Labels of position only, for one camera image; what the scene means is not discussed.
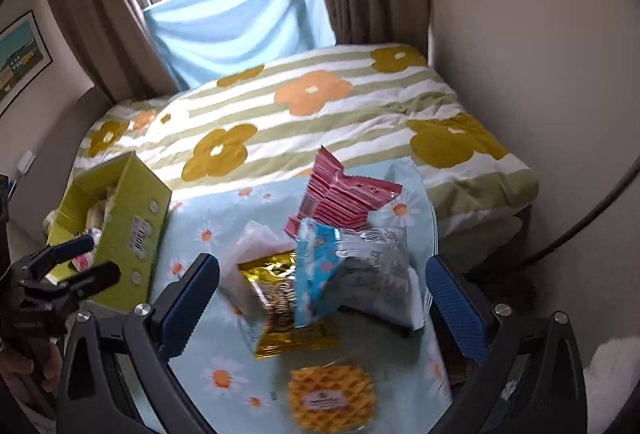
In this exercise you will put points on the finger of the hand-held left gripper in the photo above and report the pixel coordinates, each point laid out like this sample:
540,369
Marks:
90,280
70,248

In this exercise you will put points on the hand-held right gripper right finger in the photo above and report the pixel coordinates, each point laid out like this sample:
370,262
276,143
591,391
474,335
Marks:
455,311

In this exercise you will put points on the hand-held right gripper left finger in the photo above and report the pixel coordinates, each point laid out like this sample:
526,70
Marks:
192,306

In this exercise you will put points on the white printed snack packet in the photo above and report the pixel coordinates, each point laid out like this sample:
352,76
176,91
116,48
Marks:
102,214

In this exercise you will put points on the yellow green cardboard box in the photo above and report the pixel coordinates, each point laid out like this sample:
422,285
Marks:
137,224

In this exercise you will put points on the white translucent snack packet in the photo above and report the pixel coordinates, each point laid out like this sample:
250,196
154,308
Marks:
255,259

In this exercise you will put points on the silver clear snack packet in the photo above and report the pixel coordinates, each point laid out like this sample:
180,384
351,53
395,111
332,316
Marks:
380,274

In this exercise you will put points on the gold snack packet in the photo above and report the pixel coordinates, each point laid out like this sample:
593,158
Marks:
280,314

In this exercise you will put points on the blue white snack packet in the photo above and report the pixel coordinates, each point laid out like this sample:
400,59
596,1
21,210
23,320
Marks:
315,274

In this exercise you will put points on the waffle packet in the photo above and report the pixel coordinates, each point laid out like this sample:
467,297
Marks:
330,394

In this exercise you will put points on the pink striped snack packet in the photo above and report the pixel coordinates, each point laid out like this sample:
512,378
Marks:
340,199

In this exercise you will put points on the person's left hand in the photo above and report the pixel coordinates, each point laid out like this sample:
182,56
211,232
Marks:
47,366

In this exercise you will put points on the daisy print tablecloth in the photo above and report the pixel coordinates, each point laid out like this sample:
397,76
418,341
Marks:
200,224

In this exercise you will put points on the white holder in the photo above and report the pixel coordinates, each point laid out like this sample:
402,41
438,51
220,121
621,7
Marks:
26,162

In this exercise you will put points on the grey headboard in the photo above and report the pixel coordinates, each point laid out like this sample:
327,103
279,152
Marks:
55,148

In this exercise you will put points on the black curved rod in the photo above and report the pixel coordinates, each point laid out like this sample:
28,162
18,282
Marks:
585,234

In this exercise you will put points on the white fluffy cloth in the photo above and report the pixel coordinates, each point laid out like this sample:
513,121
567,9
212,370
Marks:
612,364

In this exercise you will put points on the framed picture of houses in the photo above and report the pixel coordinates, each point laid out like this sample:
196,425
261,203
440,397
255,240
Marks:
20,63

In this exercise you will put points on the floral striped blanket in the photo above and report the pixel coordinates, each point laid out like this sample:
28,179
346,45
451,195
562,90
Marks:
350,128

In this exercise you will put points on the light blue cloth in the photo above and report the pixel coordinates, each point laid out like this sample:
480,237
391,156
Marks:
235,23

